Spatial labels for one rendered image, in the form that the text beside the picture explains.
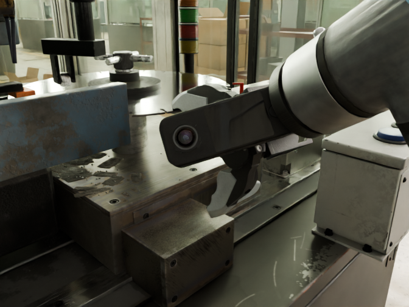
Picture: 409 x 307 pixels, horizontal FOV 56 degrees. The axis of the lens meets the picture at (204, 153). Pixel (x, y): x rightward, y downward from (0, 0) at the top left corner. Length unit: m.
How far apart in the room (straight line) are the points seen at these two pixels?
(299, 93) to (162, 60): 0.96
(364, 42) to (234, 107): 0.12
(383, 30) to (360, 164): 0.30
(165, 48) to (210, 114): 0.89
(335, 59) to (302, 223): 0.40
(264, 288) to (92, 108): 0.29
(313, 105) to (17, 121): 0.24
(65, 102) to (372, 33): 0.25
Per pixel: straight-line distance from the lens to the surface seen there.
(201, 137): 0.33
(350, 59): 0.27
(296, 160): 0.77
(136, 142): 0.61
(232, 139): 0.33
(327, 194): 0.58
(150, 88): 0.57
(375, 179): 0.54
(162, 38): 1.22
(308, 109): 0.30
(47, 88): 0.64
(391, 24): 0.26
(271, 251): 0.56
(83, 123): 0.37
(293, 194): 0.71
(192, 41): 0.87
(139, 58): 0.59
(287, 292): 0.50
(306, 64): 0.30
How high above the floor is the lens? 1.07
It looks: 21 degrees down
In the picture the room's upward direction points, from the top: straight up
